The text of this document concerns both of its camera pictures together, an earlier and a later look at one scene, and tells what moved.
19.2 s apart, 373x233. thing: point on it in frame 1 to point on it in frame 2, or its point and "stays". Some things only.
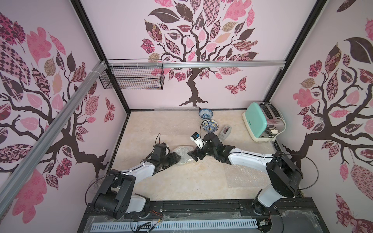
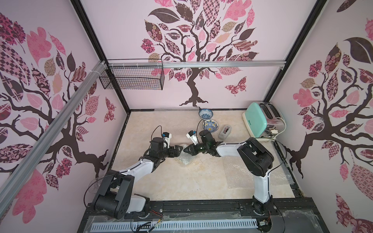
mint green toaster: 264,121 stays
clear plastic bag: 182,151 stays
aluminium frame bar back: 281,63 stays
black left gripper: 175,158 to 178,152
